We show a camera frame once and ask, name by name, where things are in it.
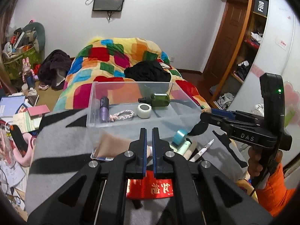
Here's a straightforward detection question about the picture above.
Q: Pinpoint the green storage bag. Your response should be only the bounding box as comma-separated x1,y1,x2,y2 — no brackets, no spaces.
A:
4,47,42,80

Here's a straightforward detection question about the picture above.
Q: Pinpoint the blue tape roll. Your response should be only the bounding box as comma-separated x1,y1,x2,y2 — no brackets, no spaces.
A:
172,129,188,146

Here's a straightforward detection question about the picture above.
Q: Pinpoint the clear plastic storage box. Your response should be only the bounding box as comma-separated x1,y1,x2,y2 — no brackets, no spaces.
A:
86,82,206,156

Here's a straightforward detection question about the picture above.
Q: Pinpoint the red envelope packet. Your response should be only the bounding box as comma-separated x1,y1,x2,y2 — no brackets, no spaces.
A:
126,170,173,200

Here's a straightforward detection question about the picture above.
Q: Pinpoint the green glass dropper bottle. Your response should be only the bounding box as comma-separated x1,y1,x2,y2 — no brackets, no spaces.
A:
138,94,170,107

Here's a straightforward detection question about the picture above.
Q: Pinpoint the grey neck pillow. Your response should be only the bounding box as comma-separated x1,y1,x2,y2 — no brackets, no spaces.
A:
23,22,46,53

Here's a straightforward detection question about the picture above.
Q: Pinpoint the pink beige lip tube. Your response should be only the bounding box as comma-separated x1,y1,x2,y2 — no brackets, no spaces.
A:
183,141,197,160

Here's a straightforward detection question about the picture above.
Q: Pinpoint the purple lipstick tube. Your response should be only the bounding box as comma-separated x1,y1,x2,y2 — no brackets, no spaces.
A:
99,97,109,122

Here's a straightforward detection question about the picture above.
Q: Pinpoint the black clothing pile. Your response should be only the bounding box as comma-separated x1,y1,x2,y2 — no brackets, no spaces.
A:
124,61,171,82

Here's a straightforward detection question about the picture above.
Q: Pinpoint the white marker pen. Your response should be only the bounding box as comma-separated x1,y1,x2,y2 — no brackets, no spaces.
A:
189,139,214,163

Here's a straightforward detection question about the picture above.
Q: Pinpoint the wooden wardrobe shelf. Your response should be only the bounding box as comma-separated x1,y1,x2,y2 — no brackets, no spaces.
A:
204,0,269,109

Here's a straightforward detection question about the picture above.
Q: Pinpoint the pink white braided rope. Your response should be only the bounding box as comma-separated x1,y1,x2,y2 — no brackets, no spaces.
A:
108,109,136,123

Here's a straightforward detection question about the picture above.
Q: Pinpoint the pink rabbit figurine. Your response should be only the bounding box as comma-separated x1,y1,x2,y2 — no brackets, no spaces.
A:
22,57,39,88

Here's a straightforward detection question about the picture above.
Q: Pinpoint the dark purple clothing pile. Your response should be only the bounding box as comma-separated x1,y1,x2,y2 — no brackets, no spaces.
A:
38,49,72,90

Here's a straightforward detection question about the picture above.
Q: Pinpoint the beige foundation tube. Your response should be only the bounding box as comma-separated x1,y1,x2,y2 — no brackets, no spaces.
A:
91,131,132,161

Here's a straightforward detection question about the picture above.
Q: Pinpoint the colorful patchwork blanket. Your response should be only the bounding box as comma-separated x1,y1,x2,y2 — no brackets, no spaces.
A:
54,38,211,112

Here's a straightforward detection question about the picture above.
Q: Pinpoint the pale green tube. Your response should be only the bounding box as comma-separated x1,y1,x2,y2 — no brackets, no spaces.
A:
177,140,192,155

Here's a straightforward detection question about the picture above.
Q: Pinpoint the blue notebook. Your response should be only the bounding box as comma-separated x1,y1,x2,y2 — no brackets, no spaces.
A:
0,95,26,117

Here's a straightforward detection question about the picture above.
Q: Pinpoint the right hand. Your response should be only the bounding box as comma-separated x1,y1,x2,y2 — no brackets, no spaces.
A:
247,146,283,181

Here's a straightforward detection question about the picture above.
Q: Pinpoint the wall mounted monitor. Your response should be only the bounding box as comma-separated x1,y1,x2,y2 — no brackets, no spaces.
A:
93,0,125,12

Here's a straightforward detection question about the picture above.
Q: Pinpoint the white tape roll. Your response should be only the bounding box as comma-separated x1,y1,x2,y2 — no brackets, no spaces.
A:
137,103,152,119

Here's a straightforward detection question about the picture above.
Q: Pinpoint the black FiiO box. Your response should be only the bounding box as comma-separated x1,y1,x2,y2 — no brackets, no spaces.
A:
253,0,269,17

